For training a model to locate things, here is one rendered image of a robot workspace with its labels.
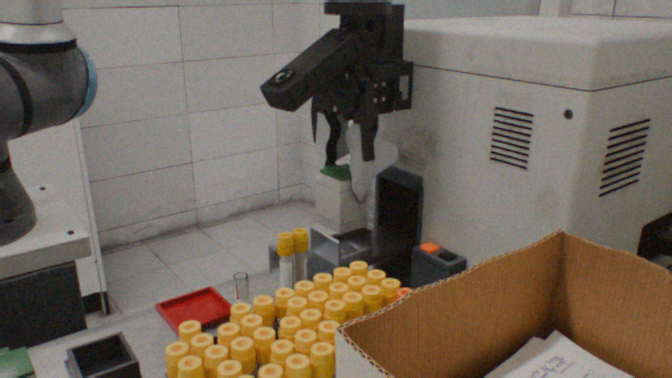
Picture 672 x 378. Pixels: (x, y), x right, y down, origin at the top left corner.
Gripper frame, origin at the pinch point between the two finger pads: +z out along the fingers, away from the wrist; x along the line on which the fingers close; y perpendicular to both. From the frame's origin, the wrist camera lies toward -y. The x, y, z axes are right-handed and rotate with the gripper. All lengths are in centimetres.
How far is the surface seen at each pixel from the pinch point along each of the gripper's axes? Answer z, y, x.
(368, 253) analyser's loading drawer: 8.0, 2.0, -2.7
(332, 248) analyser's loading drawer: 6.5, -2.4, -1.6
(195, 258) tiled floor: 99, 55, 184
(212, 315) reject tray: 12.2, -15.9, 2.3
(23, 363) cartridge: 5.7, -34.6, -4.8
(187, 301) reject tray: 12.2, -16.9, 6.7
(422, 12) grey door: -12, 135, 121
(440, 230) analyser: 5.4, 9.1, -7.3
